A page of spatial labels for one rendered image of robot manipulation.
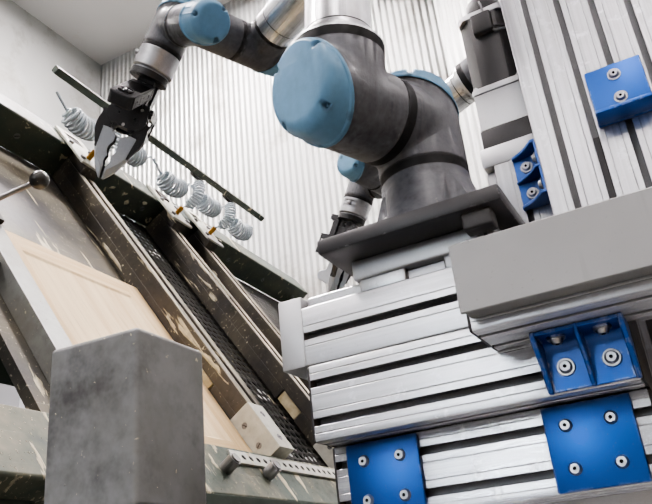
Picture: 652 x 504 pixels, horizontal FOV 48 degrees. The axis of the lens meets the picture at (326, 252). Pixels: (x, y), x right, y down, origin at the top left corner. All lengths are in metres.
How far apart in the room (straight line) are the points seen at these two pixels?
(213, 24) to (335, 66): 0.49
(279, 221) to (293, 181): 0.33
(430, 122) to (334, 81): 0.16
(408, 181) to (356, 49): 0.17
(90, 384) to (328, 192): 4.69
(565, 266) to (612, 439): 0.21
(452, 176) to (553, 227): 0.25
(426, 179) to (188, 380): 0.37
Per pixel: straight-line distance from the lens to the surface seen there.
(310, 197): 5.49
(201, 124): 6.47
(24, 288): 1.34
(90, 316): 1.50
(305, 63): 0.88
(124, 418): 0.78
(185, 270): 2.31
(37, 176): 1.52
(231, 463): 1.28
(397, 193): 0.91
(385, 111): 0.89
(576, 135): 1.08
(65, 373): 0.84
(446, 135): 0.95
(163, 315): 1.76
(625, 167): 1.05
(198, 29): 1.30
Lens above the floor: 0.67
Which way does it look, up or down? 24 degrees up
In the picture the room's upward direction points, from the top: 6 degrees counter-clockwise
